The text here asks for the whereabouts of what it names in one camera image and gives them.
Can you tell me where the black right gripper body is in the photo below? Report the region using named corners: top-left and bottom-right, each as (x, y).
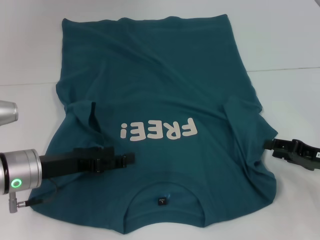
top-left (287, 139), bottom-right (320, 171)

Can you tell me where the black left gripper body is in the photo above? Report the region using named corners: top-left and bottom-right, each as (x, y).
top-left (38, 146), bottom-right (116, 180)

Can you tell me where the teal t-shirt with FREE print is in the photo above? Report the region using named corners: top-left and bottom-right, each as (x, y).
top-left (28, 14), bottom-right (280, 228)

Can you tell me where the left arm gripper cable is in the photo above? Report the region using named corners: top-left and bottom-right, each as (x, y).
top-left (17, 177), bottom-right (62, 206)

